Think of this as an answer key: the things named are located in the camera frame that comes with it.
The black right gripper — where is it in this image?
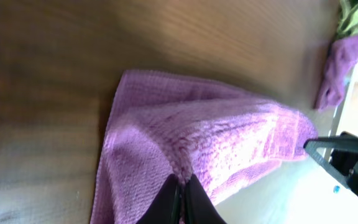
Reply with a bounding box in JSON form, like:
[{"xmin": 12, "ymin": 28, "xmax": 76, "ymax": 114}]
[{"xmin": 304, "ymin": 136, "xmax": 358, "ymax": 196}]

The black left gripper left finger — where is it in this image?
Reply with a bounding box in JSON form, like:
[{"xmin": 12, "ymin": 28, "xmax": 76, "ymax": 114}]
[{"xmin": 137, "ymin": 174, "xmax": 181, "ymax": 224}]

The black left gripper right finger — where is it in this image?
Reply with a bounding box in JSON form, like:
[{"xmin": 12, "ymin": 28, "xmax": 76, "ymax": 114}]
[{"xmin": 184, "ymin": 174, "xmax": 226, "ymax": 224}]

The purple cloth with label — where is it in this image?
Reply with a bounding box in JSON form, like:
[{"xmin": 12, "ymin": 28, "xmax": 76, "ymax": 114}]
[{"xmin": 91, "ymin": 70, "xmax": 317, "ymax": 223}]

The crumpled purple cloth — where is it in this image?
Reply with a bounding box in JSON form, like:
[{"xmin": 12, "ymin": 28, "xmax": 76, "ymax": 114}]
[{"xmin": 314, "ymin": 34, "xmax": 358, "ymax": 111}]

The crumpled green cloth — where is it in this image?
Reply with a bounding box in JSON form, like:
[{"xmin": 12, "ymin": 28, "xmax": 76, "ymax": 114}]
[{"xmin": 336, "ymin": 0, "xmax": 358, "ymax": 39}]

